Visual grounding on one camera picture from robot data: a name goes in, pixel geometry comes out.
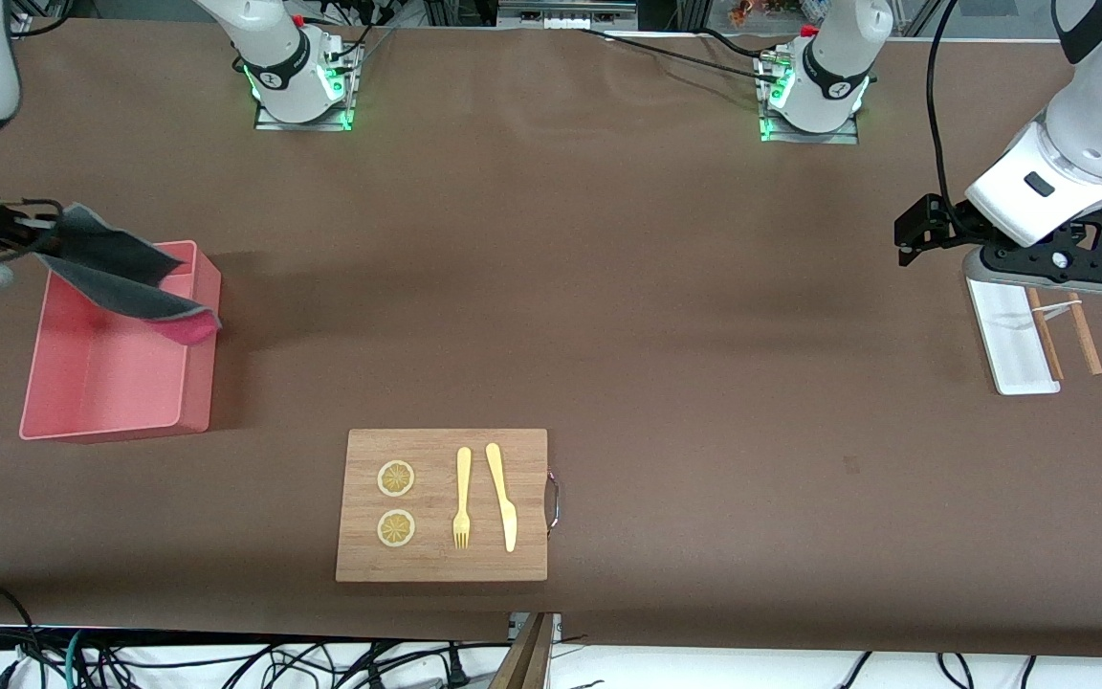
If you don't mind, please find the pink and grey cloth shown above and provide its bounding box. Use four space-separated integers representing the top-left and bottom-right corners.
34 201 223 347

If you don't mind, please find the white rectangular tray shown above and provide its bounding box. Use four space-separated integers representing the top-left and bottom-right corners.
967 278 1061 396

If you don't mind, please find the pink plastic bin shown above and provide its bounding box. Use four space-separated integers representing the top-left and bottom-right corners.
18 239 224 443

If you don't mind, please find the bamboo cutting board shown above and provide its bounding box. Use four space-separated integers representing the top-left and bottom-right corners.
335 428 562 584

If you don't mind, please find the yellow plastic knife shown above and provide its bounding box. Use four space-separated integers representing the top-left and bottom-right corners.
485 442 518 554

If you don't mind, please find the yellow plastic fork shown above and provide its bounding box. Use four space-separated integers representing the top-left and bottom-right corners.
453 446 473 550

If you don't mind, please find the wooden table brace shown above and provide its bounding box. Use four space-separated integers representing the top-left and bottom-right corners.
489 612 557 689

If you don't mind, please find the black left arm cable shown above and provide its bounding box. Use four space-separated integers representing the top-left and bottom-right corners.
927 0 973 226

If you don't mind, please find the black table cable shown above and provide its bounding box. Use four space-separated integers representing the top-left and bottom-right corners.
694 27 774 58
580 27 782 82

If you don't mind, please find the black base cable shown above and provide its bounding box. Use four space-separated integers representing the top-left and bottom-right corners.
326 14 394 73

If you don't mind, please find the teal floor cable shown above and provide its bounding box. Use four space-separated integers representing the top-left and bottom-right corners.
61 629 91 689

